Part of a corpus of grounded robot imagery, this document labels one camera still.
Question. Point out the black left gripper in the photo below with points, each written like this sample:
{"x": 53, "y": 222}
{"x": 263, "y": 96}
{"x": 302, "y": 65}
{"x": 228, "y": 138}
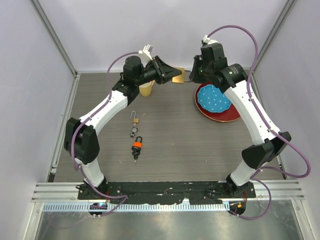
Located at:
{"x": 165, "y": 72}

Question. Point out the small brass padlock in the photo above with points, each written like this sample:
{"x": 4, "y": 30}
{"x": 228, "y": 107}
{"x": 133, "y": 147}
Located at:
{"x": 135, "y": 120}

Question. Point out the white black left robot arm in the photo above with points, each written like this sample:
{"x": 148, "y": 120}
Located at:
{"x": 81, "y": 135}

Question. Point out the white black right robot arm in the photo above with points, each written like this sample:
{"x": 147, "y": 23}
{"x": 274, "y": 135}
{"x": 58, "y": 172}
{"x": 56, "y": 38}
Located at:
{"x": 268, "y": 141}

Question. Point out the dark red round plate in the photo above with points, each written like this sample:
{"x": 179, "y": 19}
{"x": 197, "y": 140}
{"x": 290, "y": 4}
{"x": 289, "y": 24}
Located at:
{"x": 229, "y": 115}

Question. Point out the orange black padlock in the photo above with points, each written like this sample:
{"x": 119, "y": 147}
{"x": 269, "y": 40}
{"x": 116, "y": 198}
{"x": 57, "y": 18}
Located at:
{"x": 137, "y": 144}

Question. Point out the yellow ceramic mug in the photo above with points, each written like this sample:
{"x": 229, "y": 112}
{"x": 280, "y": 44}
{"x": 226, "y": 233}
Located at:
{"x": 146, "y": 88}

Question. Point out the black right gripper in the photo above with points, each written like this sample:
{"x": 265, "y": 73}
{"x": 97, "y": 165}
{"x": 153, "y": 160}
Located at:
{"x": 196, "y": 61}

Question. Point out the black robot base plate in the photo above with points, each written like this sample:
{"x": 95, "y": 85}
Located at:
{"x": 166, "y": 192}

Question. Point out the blue dotted dish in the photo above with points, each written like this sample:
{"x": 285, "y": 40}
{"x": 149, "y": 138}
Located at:
{"x": 211, "y": 99}

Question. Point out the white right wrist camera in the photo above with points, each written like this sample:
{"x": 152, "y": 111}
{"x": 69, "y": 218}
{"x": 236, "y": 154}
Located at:
{"x": 207, "y": 41}

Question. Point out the large brass padlock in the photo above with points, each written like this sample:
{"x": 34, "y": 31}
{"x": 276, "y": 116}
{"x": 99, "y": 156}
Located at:
{"x": 179, "y": 79}

